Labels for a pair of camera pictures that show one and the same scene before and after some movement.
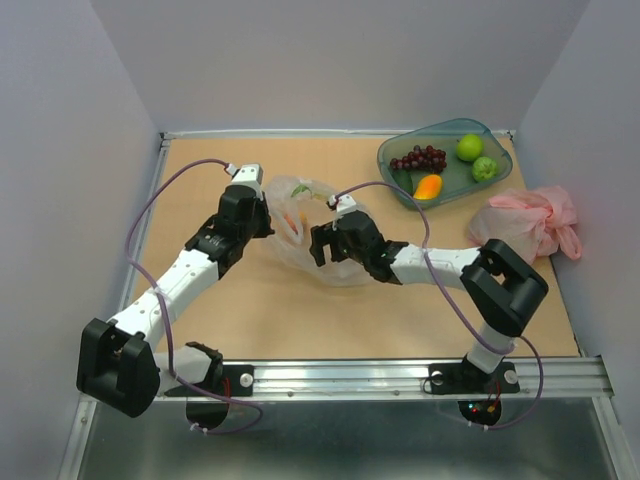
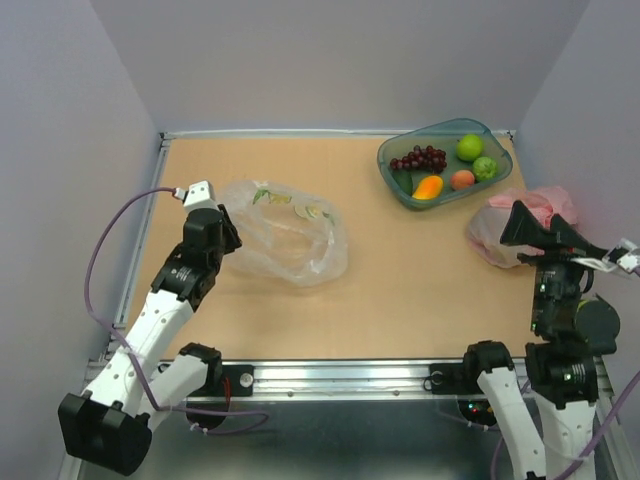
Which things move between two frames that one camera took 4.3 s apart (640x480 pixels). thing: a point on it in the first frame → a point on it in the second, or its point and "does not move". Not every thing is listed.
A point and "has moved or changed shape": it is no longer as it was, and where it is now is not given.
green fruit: (484, 168) does not move
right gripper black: (323, 234) → (567, 242)
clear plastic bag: (295, 205) has moved or changed shape
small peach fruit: (292, 225) → (462, 179)
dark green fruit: (403, 179) does not move
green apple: (469, 147) does not move
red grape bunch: (420, 159) does not move
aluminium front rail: (408, 381) does not move
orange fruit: (429, 187) does not move
